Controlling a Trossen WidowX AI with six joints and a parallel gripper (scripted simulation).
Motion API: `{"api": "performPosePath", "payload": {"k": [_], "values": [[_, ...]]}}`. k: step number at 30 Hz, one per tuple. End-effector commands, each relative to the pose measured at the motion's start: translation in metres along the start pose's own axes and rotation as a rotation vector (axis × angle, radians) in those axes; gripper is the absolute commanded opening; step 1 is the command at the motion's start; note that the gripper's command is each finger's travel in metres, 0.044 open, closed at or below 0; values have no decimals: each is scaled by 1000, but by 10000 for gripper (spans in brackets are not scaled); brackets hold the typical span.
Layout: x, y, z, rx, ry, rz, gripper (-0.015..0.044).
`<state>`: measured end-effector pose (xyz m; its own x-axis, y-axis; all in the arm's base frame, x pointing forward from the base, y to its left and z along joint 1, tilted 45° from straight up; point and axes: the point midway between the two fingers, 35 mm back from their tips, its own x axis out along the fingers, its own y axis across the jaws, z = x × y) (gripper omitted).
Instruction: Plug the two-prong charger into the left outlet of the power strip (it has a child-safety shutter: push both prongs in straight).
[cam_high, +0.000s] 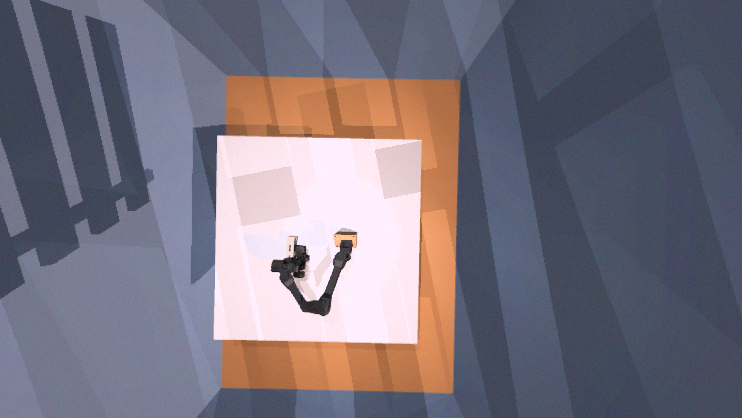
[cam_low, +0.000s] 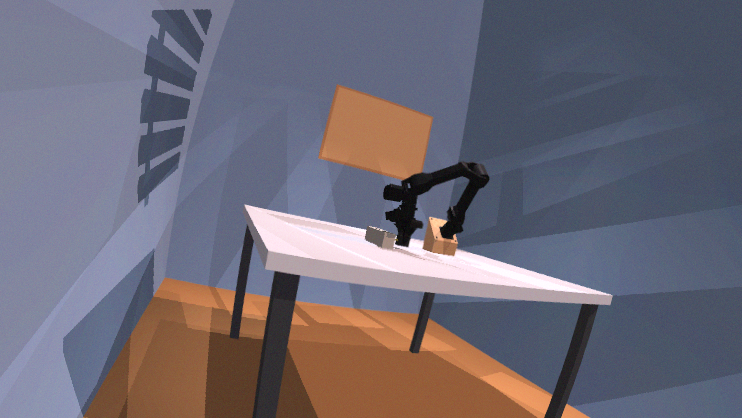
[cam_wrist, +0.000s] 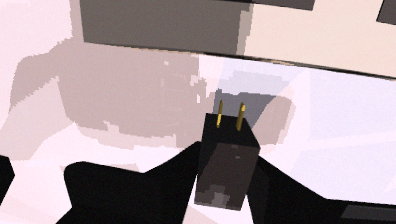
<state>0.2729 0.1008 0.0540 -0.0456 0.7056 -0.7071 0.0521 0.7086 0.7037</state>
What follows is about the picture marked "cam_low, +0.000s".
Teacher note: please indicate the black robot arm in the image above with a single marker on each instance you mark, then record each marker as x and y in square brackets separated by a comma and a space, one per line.
[422, 182]

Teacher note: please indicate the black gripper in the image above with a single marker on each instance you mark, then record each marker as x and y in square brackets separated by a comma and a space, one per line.
[407, 227]

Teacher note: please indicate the black two-prong charger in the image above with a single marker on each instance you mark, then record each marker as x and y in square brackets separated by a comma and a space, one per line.
[399, 241]

